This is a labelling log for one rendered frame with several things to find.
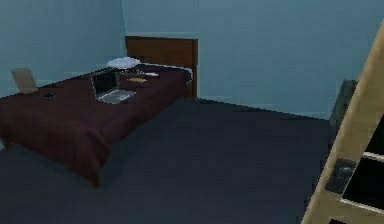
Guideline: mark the small white flat object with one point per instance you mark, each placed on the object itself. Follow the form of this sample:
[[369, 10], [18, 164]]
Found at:
[[150, 74]]

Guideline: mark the tan flat book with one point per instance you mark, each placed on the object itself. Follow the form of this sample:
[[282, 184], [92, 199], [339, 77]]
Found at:
[[137, 80]]

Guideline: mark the white pillow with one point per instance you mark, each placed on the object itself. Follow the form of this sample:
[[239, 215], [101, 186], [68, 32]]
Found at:
[[122, 62]]

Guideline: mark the open grey laptop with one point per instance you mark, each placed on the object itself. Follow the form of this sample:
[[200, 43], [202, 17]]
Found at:
[[108, 90]]

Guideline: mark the bed with dark red cover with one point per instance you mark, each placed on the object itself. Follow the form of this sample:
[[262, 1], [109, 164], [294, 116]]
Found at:
[[73, 123]]

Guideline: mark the small black flat object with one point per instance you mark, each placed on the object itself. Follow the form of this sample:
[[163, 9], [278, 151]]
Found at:
[[48, 96]]

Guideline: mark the dark grey lump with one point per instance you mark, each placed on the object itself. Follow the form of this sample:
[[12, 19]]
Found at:
[[340, 175]]

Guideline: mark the light wood shelf unit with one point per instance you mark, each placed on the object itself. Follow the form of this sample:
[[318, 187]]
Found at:
[[350, 150]]

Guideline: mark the tan chair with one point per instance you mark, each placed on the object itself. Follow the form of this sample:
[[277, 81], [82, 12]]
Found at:
[[24, 80]]

